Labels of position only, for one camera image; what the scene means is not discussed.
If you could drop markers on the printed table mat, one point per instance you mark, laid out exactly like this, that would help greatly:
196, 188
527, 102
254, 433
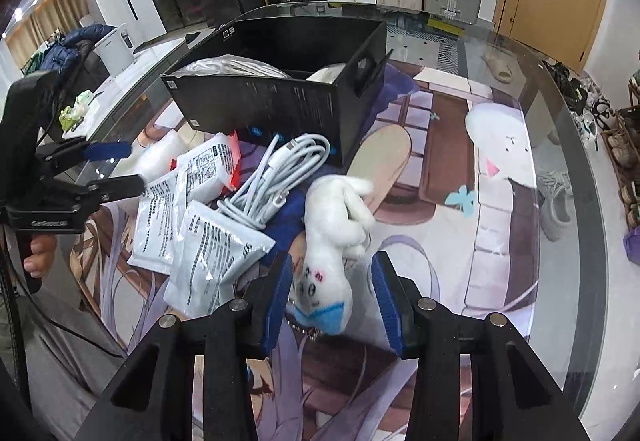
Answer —
440, 161

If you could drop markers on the beige curtain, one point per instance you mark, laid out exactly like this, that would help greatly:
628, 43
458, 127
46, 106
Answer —
45, 21

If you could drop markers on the white printed packet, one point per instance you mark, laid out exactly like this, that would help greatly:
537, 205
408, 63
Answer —
157, 226
210, 256

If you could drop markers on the black cardboard box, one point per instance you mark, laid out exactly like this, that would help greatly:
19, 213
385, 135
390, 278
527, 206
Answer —
280, 113

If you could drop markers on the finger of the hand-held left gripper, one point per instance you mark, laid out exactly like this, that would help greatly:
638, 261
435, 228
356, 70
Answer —
107, 151
120, 188

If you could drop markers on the white cloth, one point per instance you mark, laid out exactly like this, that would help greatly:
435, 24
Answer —
235, 67

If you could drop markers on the clear plastic bag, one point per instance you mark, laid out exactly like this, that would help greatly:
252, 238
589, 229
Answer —
157, 153

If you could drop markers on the white plush toy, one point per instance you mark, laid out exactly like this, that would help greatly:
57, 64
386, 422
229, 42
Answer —
325, 231

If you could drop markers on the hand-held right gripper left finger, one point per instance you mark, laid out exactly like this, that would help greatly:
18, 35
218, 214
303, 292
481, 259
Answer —
277, 306

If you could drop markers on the white sneaker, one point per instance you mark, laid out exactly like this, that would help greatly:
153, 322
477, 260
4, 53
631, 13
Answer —
556, 206

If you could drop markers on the wooden shoe rack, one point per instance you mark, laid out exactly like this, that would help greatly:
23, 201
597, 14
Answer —
625, 161

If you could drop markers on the person's grey trousers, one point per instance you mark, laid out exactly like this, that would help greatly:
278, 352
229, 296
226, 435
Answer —
55, 371

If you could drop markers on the white appliance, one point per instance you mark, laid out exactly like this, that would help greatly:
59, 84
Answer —
112, 48

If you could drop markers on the patterned floor rug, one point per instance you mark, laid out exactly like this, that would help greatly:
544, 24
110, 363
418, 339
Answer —
425, 41

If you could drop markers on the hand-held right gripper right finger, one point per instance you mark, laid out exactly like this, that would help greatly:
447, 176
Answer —
387, 306

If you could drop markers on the blue puffer jacket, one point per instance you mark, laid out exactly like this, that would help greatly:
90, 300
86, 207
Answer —
75, 46

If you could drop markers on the white packet with red edges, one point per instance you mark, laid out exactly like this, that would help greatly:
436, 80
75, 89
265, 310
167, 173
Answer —
210, 166

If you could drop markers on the pile of shoes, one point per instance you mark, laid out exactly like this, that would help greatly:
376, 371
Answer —
575, 91

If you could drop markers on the beige slipper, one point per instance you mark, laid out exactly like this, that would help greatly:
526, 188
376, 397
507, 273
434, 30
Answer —
499, 68

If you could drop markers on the person's left hand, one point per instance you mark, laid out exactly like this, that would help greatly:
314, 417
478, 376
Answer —
40, 257

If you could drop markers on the green tissue packet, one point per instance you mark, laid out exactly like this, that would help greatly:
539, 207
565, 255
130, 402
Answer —
77, 111

